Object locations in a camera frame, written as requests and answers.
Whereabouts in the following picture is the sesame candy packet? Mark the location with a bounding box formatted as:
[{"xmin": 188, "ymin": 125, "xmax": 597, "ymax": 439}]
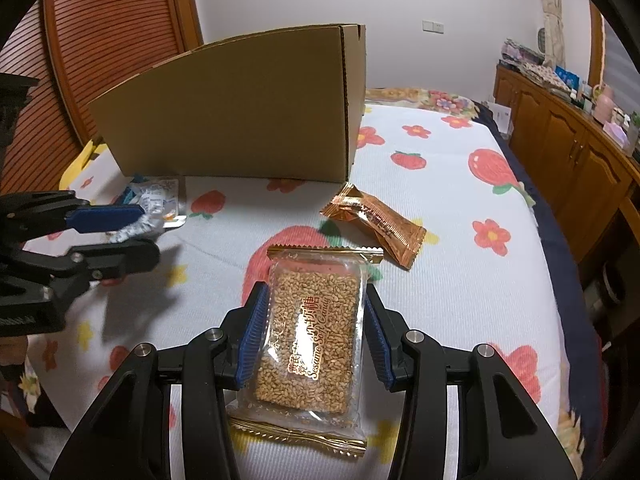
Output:
[{"xmin": 227, "ymin": 244, "xmax": 385, "ymax": 460}]

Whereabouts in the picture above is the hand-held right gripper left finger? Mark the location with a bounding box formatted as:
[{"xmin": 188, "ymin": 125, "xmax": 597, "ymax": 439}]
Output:
[{"xmin": 50, "ymin": 281, "xmax": 273, "ymax": 480}]

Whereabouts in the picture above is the pink tissue box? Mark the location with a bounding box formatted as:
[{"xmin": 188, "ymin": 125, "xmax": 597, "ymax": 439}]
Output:
[{"xmin": 604, "ymin": 122, "xmax": 632, "ymax": 148}]

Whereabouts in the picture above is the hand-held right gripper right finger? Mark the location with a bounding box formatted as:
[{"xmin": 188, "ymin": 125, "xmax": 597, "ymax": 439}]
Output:
[{"xmin": 364, "ymin": 282, "xmax": 581, "ymax": 480}]

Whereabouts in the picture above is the strawberry print tablecloth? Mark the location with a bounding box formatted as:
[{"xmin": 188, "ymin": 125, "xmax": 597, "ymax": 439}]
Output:
[{"xmin": 25, "ymin": 102, "xmax": 576, "ymax": 480}]

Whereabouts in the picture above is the brown cardboard box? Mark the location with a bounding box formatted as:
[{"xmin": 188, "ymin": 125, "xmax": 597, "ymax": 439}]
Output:
[{"xmin": 86, "ymin": 24, "xmax": 367, "ymax": 184}]

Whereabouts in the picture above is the floral bed sheet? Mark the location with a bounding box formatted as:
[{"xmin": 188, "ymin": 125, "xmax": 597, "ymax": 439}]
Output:
[{"xmin": 364, "ymin": 87, "xmax": 483, "ymax": 113}]

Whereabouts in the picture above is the orange-brown snack packet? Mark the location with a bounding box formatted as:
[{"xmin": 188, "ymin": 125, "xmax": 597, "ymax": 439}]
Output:
[{"xmin": 320, "ymin": 183, "xmax": 427, "ymax": 271}]

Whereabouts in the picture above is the silver snack packet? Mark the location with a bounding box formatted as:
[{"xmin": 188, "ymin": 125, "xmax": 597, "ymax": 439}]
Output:
[{"xmin": 111, "ymin": 215, "xmax": 156, "ymax": 243}]

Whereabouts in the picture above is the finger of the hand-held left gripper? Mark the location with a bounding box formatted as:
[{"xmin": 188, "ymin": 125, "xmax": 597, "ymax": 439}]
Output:
[
  {"xmin": 10, "ymin": 237, "xmax": 162, "ymax": 307},
  {"xmin": 7, "ymin": 189, "xmax": 147, "ymax": 245}
]

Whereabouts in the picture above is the dark blue blanket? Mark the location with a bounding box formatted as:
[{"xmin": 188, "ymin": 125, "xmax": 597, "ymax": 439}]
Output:
[{"xmin": 472, "ymin": 100, "xmax": 618, "ymax": 480}]

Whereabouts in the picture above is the window blind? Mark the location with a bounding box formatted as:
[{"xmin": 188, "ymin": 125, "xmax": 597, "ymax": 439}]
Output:
[{"xmin": 600, "ymin": 10, "xmax": 640, "ymax": 126}]

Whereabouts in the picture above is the beige curtain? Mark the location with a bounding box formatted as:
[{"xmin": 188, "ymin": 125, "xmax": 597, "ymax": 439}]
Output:
[{"xmin": 535, "ymin": 0, "xmax": 566, "ymax": 68}]

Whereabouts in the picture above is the folded patterned cloth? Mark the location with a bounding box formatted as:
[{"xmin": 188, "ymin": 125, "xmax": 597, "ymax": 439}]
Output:
[{"xmin": 520, "ymin": 62, "xmax": 558, "ymax": 88}]

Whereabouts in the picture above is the blue box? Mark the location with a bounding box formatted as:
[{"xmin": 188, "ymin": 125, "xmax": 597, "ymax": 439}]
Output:
[{"xmin": 555, "ymin": 66, "xmax": 581, "ymax": 92}]

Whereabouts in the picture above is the wooden cabinet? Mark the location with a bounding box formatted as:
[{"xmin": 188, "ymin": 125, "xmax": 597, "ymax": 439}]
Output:
[{"xmin": 494, "ymin": 62, "xmax": 640, "ymax": 271}]

